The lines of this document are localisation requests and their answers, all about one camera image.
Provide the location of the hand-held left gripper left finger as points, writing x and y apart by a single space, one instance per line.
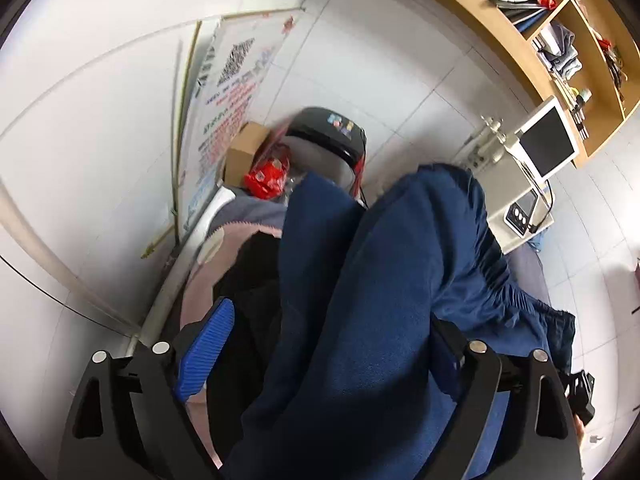
207 345

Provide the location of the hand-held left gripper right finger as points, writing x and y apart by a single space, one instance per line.
480 390

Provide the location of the dark blue pants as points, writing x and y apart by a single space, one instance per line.
360 335

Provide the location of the grey folded clothes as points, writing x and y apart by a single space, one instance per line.
562 52

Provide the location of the black cloth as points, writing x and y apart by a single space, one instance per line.
255 300

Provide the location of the pale pink cloth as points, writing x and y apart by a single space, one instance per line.
220 260

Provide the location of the grey bed sheet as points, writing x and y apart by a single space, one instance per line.
530 270

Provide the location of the grey blanket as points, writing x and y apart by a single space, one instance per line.
250 212

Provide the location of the red plastic bag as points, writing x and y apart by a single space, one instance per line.
265 175

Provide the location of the cardboard box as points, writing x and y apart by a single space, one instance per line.
245 152

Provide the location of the thin yellow stick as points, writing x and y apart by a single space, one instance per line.
176 150

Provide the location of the white machine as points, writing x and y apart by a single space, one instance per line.
505 190

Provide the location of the white monitor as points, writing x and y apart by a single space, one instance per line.
547 142

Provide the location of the wooden shelf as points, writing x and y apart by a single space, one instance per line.
495 15

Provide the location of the white bed rail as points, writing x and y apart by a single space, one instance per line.
170 280

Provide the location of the white wall pipe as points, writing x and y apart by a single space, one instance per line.
50 260

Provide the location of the wall poster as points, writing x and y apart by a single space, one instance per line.
235 85

